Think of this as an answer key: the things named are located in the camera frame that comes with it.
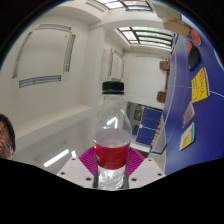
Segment person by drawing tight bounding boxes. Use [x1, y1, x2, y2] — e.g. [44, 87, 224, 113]
[0, 113, 17, 161]

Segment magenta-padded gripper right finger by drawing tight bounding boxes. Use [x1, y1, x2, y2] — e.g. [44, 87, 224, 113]
[125, 147, 167, 190]

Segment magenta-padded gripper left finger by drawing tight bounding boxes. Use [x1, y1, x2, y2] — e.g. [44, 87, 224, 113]
[56, 146, 98, 189]

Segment group of ceiling lights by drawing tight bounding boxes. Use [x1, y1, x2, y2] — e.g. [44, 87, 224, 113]
[43, 148, 78, 168]

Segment grey booklet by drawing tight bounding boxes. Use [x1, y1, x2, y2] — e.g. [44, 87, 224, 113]
[181, 100, 196, 129]

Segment brown armchair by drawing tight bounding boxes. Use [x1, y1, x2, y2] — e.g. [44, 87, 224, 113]
[156, 90, 168, 104]
[159, 59, 171, 71]

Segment blue folded partition boards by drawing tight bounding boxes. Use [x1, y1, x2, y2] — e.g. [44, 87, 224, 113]
[135, 106, 163, 147]

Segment tall black-framed window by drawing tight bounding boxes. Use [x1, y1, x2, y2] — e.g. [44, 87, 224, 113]
[118, 26, 174, 49]

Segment small yellow and blue book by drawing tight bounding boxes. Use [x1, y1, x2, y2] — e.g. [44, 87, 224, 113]
[179, 122, 196, 152]

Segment red table tennis paddle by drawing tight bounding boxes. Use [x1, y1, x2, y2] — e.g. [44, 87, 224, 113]
[185, 29, 202, 54]

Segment wide black-framed window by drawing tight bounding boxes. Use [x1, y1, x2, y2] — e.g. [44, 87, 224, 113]
[96, 0, 154, 11]

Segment table tennis net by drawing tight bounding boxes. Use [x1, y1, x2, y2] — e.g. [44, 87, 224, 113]
[151, 109, 168, 155]

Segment clear red-labelled drink bottle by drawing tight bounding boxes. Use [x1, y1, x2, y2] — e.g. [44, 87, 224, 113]
[92, 80, 133, 192]

